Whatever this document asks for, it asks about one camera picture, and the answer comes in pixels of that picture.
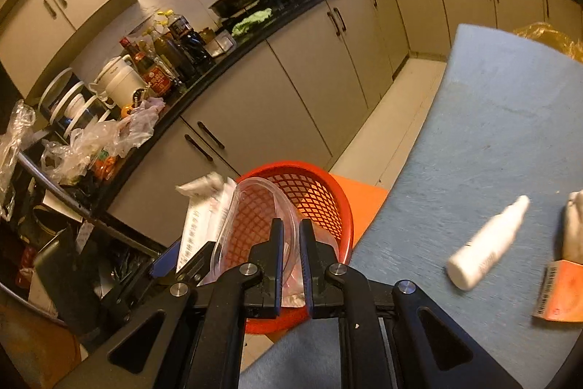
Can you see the green vegetable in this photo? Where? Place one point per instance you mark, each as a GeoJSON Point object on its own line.
{"type": "Point", "coordinates": [250, 20]}

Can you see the white electric kettle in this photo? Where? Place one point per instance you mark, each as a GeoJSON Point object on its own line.
{"type": "Point", "coordinates": [116, 79]}

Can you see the orange snack wrapper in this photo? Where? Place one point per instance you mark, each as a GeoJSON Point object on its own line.
{"type": "Point", "coordinates": [562, 291]}

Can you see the clear plastic container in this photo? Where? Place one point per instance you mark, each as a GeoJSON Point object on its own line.
{"type": "Point", "coordinates": [255, 206]}

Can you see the white plastic bottle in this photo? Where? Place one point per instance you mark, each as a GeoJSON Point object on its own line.
{"type": "Point", "coordinates": [483, 247]}

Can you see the black kitchen countertop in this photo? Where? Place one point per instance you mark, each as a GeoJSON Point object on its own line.
{"type": "Point", "coordinates": [205, 90]}

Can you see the pile of plastic bags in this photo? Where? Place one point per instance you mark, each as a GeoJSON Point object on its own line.
{"type": "Point", "coordinates": [114, 134]}

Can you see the beige lower kitchen cabinets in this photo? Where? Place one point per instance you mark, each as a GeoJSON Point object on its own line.
{"type": "Point", "coordinates": [273, 97]}

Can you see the orange stool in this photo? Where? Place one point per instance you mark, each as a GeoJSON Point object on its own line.
{"type": "Point", "coordinates": [364, 202]}

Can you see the small metal container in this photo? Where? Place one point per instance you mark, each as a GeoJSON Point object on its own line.
{"type": "Point", "coordinates": [221, 42]}

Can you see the metal tube frame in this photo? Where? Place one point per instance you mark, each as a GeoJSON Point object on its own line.
{"type": "Point", "coordinates": [59, 191]}

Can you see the red plastic basket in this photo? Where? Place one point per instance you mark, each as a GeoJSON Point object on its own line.
{"type": "Point", "coordinates": [319, 188]}

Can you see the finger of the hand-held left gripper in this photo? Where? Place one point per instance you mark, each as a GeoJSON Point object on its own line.
{"type": "Point", "coordinates": [196, 262]}

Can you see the clear plastic bag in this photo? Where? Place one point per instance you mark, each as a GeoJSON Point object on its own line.
{"type": "Point", "coordinates": [16, 143]}

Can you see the dish rack with white plates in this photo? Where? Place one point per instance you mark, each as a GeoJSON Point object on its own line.
{"type": "Point", "coordinates": [68, 102]}

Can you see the white printed paper packet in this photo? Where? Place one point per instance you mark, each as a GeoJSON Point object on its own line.
{"type": "Point", "coordinates": [205, 220]}

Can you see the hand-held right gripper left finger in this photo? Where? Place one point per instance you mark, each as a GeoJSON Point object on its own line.
{"type": "Point", "coordinates": [273, 252]}

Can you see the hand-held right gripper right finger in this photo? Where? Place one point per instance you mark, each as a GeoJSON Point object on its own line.
{"type": "Point", "coordinates": [309, 257]}

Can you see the black bag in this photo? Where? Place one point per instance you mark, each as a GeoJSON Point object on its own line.
{"type": "Point", "coordinates": [68, 279]}

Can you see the row of sauce bottles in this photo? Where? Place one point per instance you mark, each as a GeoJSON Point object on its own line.
{"type": "Point", "coordinates": [173, 51]}

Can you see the yellow plastic bag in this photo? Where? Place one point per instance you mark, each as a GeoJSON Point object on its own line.
{"type": "Point", "coordinates": [551, 36]}

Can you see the crumpled white tissue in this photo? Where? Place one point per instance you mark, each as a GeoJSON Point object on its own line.
{"type": "Point", "coordinates": [198, 185]}

